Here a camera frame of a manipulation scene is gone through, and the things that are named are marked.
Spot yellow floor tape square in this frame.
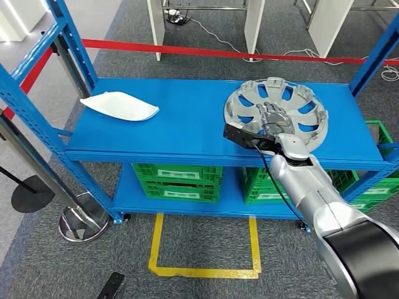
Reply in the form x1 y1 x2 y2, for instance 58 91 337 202
148 212 261 279

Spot white low plinth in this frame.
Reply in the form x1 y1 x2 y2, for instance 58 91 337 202
0 0 48 42

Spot red barrier belt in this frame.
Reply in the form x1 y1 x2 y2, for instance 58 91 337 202
82 38 399 67
3 47 55 120

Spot blue metal shelf rack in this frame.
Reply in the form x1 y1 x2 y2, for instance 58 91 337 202
0 0 399 235

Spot black stanchion post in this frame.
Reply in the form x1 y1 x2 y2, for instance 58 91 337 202
0 164 56 214

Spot white cable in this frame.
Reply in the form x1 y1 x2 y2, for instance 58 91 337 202
282 49 399 82
187 16 262 64

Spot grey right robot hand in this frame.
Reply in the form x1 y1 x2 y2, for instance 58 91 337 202
255 102 295 137

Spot steel table frame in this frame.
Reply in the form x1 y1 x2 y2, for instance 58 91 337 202
292 0 399 30

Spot green plastic crate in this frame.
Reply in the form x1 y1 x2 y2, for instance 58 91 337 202
243 187 292 206
348 189 394 213
341 120 399 199
138 179 222 204
240 167 359 195
131 163 224 186

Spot silver wheel hubcap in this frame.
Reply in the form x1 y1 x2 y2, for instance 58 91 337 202
224 77 329 153

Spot chrome stanchion post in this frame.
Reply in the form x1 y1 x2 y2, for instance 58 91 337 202
0 109 110 243
51 35 91 100

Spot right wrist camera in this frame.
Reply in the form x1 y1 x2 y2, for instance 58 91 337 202
223 123 278 156

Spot white table leg panel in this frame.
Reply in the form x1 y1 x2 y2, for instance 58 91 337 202
147 0 165 62
243 0 266 63
308 0 354 59

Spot power strip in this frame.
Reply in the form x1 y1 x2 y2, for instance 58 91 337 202
165 8 189 26

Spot white curved plastic part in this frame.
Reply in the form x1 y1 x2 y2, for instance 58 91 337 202
79 91 160 123

